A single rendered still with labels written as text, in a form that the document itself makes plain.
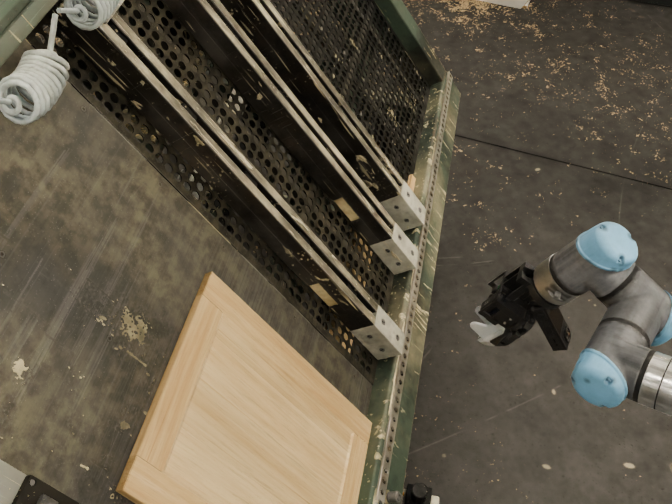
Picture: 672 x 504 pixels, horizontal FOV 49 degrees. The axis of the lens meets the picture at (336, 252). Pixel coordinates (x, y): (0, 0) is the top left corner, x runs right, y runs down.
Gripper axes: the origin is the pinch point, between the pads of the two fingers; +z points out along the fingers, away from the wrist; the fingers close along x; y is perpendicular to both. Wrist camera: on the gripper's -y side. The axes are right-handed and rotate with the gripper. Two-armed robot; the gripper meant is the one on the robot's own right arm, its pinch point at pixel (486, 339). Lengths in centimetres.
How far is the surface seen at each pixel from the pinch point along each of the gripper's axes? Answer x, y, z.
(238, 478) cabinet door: 35, 23, 28
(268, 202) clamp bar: -13, 46, 18
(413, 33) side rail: -128, 37, 46
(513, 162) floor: -205, -44, 125
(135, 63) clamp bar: -7, 79, 1
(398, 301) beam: -34, 3, 49
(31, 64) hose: 21, 82, -20
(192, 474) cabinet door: 41, 31, 23
